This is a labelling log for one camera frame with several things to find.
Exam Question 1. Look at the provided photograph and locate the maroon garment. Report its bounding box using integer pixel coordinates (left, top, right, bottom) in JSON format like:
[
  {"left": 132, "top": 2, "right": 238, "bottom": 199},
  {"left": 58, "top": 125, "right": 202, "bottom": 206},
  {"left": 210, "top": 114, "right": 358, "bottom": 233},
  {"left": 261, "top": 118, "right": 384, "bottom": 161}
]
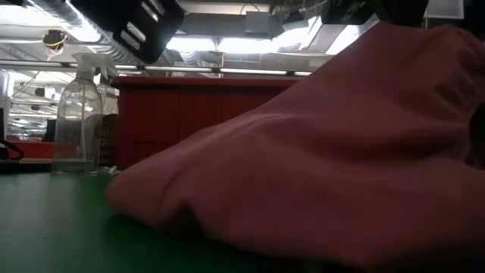
[{"left": 105, "top": 22, "right": 485, "bottom": 272}]

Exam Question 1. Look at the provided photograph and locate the silver ventilation duct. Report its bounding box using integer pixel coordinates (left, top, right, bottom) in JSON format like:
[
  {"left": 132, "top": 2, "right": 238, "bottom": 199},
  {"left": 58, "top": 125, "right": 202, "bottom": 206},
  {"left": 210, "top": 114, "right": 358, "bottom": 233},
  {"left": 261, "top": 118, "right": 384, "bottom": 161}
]
[{"left": 22, "top": 0, "right": 145, "bottom": 65}]

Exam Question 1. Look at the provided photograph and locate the ceiling cable reel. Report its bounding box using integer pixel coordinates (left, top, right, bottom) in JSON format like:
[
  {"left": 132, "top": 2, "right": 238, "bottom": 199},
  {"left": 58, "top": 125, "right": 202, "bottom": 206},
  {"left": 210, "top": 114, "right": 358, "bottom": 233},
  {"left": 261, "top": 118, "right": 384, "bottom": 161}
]
[{"left": 41, "top": 29, "right": 69, "bottom": 52}]

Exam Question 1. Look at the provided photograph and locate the red background counter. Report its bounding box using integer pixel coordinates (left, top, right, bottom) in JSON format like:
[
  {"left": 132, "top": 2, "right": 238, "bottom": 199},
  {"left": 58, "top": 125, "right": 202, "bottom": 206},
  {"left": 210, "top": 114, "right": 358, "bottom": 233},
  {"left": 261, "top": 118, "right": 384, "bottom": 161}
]
[{"left": 6, "top": 140, "right": 56, "bottom": 159}]

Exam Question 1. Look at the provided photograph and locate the bright ceiling light panel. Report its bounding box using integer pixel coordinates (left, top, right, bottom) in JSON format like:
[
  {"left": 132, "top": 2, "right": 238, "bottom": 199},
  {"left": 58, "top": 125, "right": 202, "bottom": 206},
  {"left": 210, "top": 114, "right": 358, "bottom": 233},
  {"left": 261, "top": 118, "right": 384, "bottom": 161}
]
[{"left": 166, "top": 36, "right": 274, "bottom": 54}]

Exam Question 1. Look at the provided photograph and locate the clear plastic spray bottle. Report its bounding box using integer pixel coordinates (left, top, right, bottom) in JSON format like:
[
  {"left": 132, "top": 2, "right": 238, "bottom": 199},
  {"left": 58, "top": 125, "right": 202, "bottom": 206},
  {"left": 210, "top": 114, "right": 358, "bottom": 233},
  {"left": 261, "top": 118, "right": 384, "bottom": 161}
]
[{"left": 52, "top": 52, "right": 111, "bottom": 175}]

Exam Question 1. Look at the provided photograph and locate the red plastic laundry bin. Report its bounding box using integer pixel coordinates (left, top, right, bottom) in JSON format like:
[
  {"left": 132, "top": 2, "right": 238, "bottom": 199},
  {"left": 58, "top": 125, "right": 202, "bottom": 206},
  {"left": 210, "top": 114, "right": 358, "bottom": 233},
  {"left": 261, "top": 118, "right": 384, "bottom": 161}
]
[{"left": 111, "top": 75, "right": 304, "bottom": 171}]

